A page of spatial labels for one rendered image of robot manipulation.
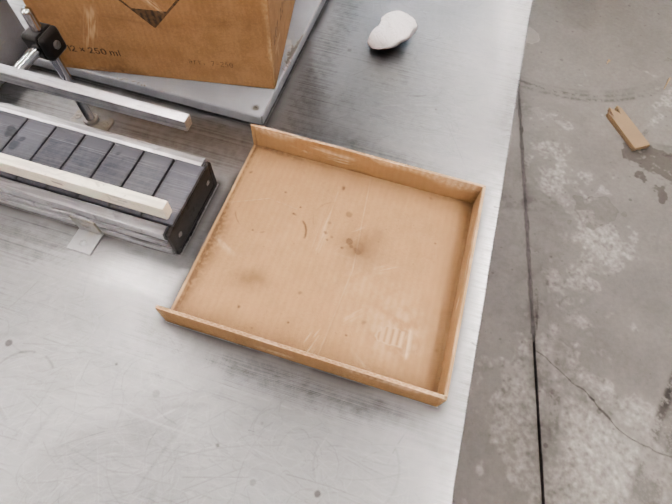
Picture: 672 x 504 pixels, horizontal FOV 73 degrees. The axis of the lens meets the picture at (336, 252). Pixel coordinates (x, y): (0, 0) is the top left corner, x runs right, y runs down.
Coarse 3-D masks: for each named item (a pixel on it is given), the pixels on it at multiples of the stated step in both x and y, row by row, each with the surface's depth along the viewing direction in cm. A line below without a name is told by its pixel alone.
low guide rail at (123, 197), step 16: (0, 160) 48; (16, 160) 48; (32, 176) 48; (48, 176) 47; (64, 176) 47; (80, 176) 47; (80, 192) 48; (96, 192) 47; (112, 192) 47; (128, 192) 47; (144, 208) 47; (160, 208) 46
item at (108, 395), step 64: (384, 0) 77; (448, 0) 77; (512, 0) 78; (320, 64) 69; (384, 64) 69; (448, 64) 70; (512, 64) 71; (128, 128) 62; (192, 128) 62; (320, 128) 63; (384, 128) 64; (448, 128) 64; (0, 256) 52; (64, 256) 52; (128, 256) 53; (192, 256) 53; (0, 320) 49; (64, 320) 49; (128, 320) 49; (0, 384) 46; (64, 384) 46; (128, 384) 46; (192, 384) 46; (256, 384) 47; (320, 384) 47; (0, 448) 43; (64, 448) 43; (128, 448) 43; (192, 448) 44; (256, 448) 44; (320, 448) 44; (384, 448) 44; (448, 448) 45
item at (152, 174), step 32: (0, 128) 54; (32, 128) 54; (64, 128) 55; (32, 160) 52; (64, 160) 53; (96, 160) 53; (128, 160) 53; (160, 160) 53; (64, 192) 51; (160, 192) 51
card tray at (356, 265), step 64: (256, 128) 58; (256, 192) 57; (320, 192) 58; (384, 192) 58; (448, 192) 57; (256, 256) 53; (320, 256) 53; (384, 256) 54; (448, 256) 54; (192, 320) 46; (256, 320) 49; (320, 320) 50; (384, 320) 50; (448, 320) 50; (384, 384) 45; (448, 384) 44
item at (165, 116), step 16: (0, 64) 48; (0, 80) 49; (16, 80) 48; (32, 80) 47; (48, 80) 47; (64, 96) 48; (80, 96) 47; (96, 96) 46; (112, 96) 46; (128, 112) 47; (144, 112) 46; (160, 112) 46; (176, 112) 46
